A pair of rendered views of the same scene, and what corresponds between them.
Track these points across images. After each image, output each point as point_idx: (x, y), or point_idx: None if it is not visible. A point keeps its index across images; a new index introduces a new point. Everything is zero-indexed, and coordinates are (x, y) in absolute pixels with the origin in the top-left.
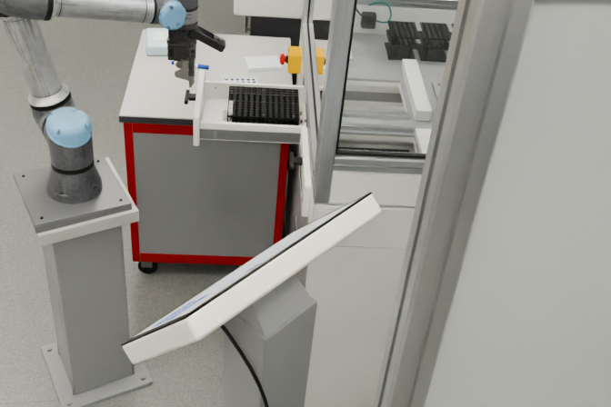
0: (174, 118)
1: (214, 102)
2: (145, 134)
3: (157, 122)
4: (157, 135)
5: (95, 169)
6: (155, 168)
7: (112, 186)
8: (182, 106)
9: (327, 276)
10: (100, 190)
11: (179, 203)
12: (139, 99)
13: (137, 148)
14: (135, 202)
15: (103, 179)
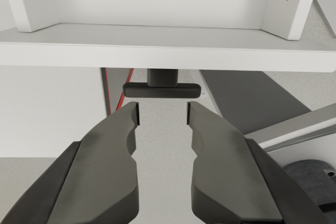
0: (101, 78)
1: None
2: (110, 104)
3: (107, 101)
4: (108, 88)
5: (328, 190)
6: (120, 71)
7: (311, 149)
8: (55, 66)
9: None
10: (322, 162)
11: None
12: (55, 137)
13: (116, 102)
14: (129, 75)
15: (288, 160)
